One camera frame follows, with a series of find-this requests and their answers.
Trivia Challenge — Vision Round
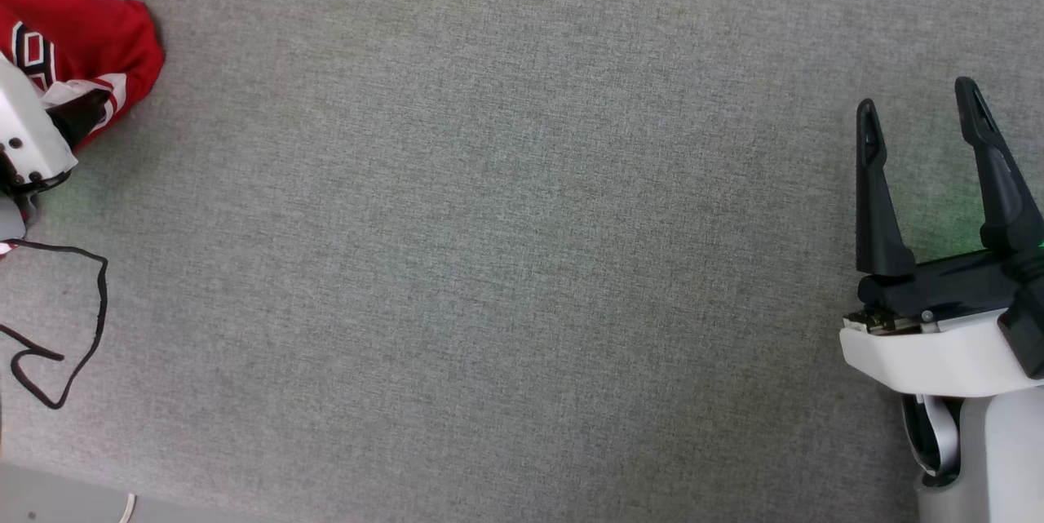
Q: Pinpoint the grey fabric sofa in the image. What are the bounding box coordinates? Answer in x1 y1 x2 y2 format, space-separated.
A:
0 0 1044 523

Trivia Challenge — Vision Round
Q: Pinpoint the thin black cable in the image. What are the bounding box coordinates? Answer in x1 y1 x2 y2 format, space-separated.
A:
0 238 109 410

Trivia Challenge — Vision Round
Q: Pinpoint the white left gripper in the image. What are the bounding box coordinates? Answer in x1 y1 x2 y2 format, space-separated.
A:
0 56 112 199

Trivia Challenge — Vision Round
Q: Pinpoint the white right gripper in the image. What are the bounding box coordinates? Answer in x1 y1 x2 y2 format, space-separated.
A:
839 76 1044 399

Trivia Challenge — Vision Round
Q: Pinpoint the red Bulls basketball jersey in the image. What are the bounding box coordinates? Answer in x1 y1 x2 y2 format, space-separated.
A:
0 0 166 153

